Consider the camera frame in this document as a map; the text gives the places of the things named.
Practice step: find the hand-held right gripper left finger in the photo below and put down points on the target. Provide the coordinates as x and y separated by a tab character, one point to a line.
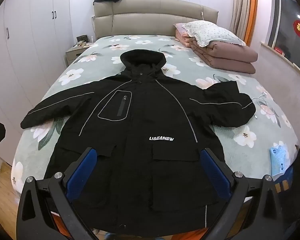
82	173

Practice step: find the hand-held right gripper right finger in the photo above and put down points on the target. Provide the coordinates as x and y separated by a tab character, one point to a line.
215	173

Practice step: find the black hooded jacket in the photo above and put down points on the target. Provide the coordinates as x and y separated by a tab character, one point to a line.
145	110

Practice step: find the light blue tissue packet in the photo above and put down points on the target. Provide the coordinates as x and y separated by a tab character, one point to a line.
281	160

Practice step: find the person's dark clothing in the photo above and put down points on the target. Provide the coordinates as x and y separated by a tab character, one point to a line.
298	192

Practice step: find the white wardrobe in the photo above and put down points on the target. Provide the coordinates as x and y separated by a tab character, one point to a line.
27	42

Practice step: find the beige nightstand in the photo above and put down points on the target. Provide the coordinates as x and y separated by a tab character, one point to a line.
75	55

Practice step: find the folded pink quilt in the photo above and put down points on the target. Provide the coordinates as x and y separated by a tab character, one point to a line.
227	55

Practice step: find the green floral blanket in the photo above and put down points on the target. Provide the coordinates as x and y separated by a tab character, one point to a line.
182	55

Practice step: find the small red sign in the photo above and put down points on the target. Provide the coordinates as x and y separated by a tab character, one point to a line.
279	50

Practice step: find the white floral pillow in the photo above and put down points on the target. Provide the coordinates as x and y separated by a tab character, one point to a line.
210	33

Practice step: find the orange curtain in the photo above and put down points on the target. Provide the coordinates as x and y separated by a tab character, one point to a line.
253	12

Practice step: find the beige bed headboard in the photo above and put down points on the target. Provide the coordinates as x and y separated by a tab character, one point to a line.
155	17

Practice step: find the beige curtain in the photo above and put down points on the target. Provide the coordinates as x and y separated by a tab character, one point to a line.
242	7

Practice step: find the dark window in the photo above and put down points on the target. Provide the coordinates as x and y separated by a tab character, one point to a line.
292	10

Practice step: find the dark picture frame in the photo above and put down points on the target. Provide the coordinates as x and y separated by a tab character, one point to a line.
83	39

